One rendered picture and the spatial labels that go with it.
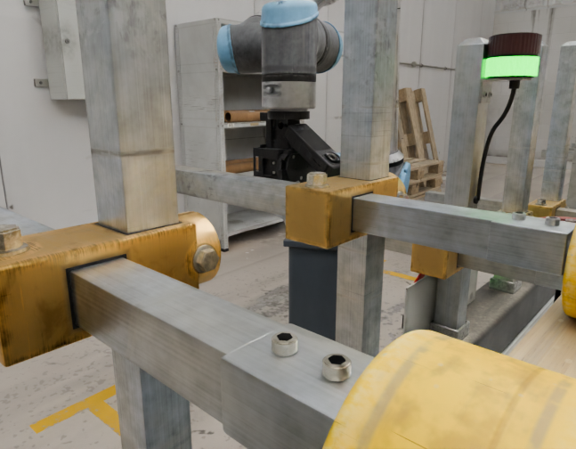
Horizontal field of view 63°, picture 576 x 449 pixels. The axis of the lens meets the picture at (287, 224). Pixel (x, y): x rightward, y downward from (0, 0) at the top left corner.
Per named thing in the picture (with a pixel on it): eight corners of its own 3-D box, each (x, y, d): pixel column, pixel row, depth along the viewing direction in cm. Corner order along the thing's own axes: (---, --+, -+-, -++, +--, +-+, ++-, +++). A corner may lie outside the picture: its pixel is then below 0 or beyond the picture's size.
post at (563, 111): (531, 265, 108) (561, 41, 96) (535, 262, 111) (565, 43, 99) (547, 269, 106) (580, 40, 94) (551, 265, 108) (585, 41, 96)
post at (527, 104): (490, 308, 91) (521, 41, 79) (496, 303, 93) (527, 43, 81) (508, 314, 88) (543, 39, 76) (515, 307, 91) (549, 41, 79)
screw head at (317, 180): (300, 186, 42) (300, 173, 41) (314, 183, 43) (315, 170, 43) (319, 189, 40) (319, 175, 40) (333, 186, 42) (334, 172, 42)
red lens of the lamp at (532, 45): (479, 55, 59) (481, 36, 58) (496, 58, 63) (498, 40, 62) (531, 52, 55) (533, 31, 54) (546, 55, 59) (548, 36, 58)
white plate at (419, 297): (399, 354, 66) (403, 287, 64) (472, 297, 85) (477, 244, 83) (402, 355, 66) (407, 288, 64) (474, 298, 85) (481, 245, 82)
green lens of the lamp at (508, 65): (477, 77, 59) (479, 58, 59) (494, 77, 64) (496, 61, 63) (528, 75, 55) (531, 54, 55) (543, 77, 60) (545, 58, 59)
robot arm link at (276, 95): (327, 82, 79) (288, 80, 72) (326, 112, 80) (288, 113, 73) (287, 83, 85) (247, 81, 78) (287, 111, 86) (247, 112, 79)
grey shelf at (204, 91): (185, 240, 365) (173, 24, 326) (265, 219, 431) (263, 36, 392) (224, 252, 337) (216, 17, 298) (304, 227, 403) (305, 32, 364)
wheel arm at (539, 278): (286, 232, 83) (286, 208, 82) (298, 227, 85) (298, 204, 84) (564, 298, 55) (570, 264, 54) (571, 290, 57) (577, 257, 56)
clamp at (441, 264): (409, 271, 64) (411, 235, 63) (451, 248, 74) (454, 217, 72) (450, 281, 60) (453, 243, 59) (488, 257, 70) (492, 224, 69)
